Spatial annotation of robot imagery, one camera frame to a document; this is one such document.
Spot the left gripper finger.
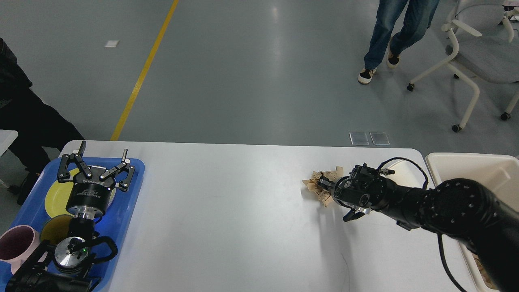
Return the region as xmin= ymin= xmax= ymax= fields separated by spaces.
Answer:
xmin=99 ymin=148 xmax=135 ymax=192
xmin=57 ymin=141 xmax=93 ymax=183

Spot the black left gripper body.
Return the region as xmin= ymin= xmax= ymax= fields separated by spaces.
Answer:
xmin=65 ymin=165 xmax=110 ymax=217

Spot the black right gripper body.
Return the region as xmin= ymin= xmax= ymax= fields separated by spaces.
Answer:
xmin=330 ymin=178 xmax=355 ymax=208

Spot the brown paper top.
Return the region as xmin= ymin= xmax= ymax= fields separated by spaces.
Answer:
xmin=302 ymin=166 xmax=344 ymax=207

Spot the yellow plastic plate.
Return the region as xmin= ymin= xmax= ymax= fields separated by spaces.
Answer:
xmin=45 ymin=168 xmax=97 ymax=220

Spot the dark green mug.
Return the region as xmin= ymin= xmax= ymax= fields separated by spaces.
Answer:
xmin=39 ymin=215 xmax=74 ymax=245

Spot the pink ribbed mug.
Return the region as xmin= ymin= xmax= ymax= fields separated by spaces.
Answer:
xmin=0 ymin=224 xmax=41 ymax=275

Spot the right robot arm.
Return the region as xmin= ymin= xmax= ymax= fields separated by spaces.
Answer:
xmin=317 ymin=161 xmax=519 ymax=292

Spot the blue plastic tray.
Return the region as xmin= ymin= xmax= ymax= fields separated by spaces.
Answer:
xmin=0 ymin=158 xmax=145 ymax=292

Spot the person in dark clothes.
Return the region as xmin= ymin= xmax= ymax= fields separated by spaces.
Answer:
xmin=0 ymin=39 xmax=84 ymax=205

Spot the left floor socket plate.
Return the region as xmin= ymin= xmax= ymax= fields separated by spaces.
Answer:
xmin=349 ymin=132 xmax=370 ymax=146

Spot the floor socket plate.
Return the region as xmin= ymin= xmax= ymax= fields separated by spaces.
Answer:
xmin=349 ymin=132 xmax=370 ymax=146
xmin=369 ymin=131 xmax=390 ymax=146

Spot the right floor socket plate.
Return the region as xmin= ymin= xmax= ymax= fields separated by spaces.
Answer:
xmin=369 ymin=131 xmax=390 ymax=146

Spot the white cup behind gripper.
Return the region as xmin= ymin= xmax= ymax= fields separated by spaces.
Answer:
xmin=385 ymin=160 xmax=425 ymax=188

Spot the white side table corner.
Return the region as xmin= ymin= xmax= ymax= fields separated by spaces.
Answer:
xmin=0 ymin=129 xmax=18 ymax=156

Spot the beige plastic bin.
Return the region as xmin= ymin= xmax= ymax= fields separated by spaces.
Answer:
xmin=425 ymin=153 xmax=519 ymax=290

